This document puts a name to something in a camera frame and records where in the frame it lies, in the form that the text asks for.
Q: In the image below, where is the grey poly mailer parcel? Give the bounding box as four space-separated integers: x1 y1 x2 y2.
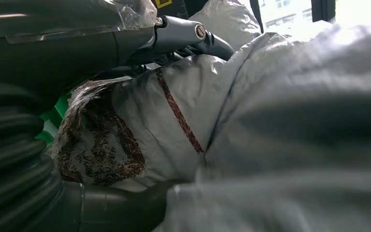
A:
46 0 371 232

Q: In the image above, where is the dark window frame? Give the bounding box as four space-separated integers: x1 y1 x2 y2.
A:
310 0 337 23

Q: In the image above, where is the yellow and white column label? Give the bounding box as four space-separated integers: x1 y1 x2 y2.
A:
154 0 174 9

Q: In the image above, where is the green plastic crate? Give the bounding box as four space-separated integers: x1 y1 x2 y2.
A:
35 91 74 146

